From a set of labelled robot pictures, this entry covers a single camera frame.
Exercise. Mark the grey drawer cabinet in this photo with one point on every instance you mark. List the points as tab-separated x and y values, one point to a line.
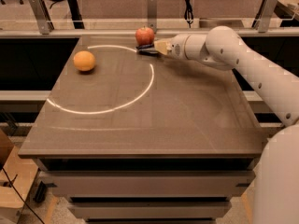
75	200

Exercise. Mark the metal rail bracket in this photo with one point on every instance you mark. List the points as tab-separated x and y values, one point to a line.
42	16
266	15
152	14

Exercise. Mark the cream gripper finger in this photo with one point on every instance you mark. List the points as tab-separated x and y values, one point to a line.
163	46

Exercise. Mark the left metal rail bracket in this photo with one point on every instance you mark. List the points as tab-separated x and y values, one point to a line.
42	16

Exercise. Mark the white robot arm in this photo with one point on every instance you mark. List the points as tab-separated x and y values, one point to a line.
276	197

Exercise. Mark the right metal rail bracket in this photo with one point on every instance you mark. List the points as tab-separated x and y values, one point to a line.
266	15

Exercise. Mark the red apple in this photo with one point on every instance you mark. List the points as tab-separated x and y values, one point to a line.
144	36

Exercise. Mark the lower grey drawer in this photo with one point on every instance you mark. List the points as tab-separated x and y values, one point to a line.
154	210

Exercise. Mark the orange fruit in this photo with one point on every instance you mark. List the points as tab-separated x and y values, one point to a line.
84	61

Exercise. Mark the grey drawer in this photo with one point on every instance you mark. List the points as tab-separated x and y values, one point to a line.
148	184
154	210

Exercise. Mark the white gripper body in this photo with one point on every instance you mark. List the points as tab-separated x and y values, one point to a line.
176	48

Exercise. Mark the upper grey drawer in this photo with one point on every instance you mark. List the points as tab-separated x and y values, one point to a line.
148	184

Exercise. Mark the blue rxbar blueberry packet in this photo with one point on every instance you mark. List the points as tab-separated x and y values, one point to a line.
147	49

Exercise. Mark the wooden box at left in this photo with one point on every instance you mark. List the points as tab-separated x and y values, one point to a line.
16	179

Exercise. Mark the middle metal rail bracket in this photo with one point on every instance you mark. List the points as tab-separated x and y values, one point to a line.
152	14

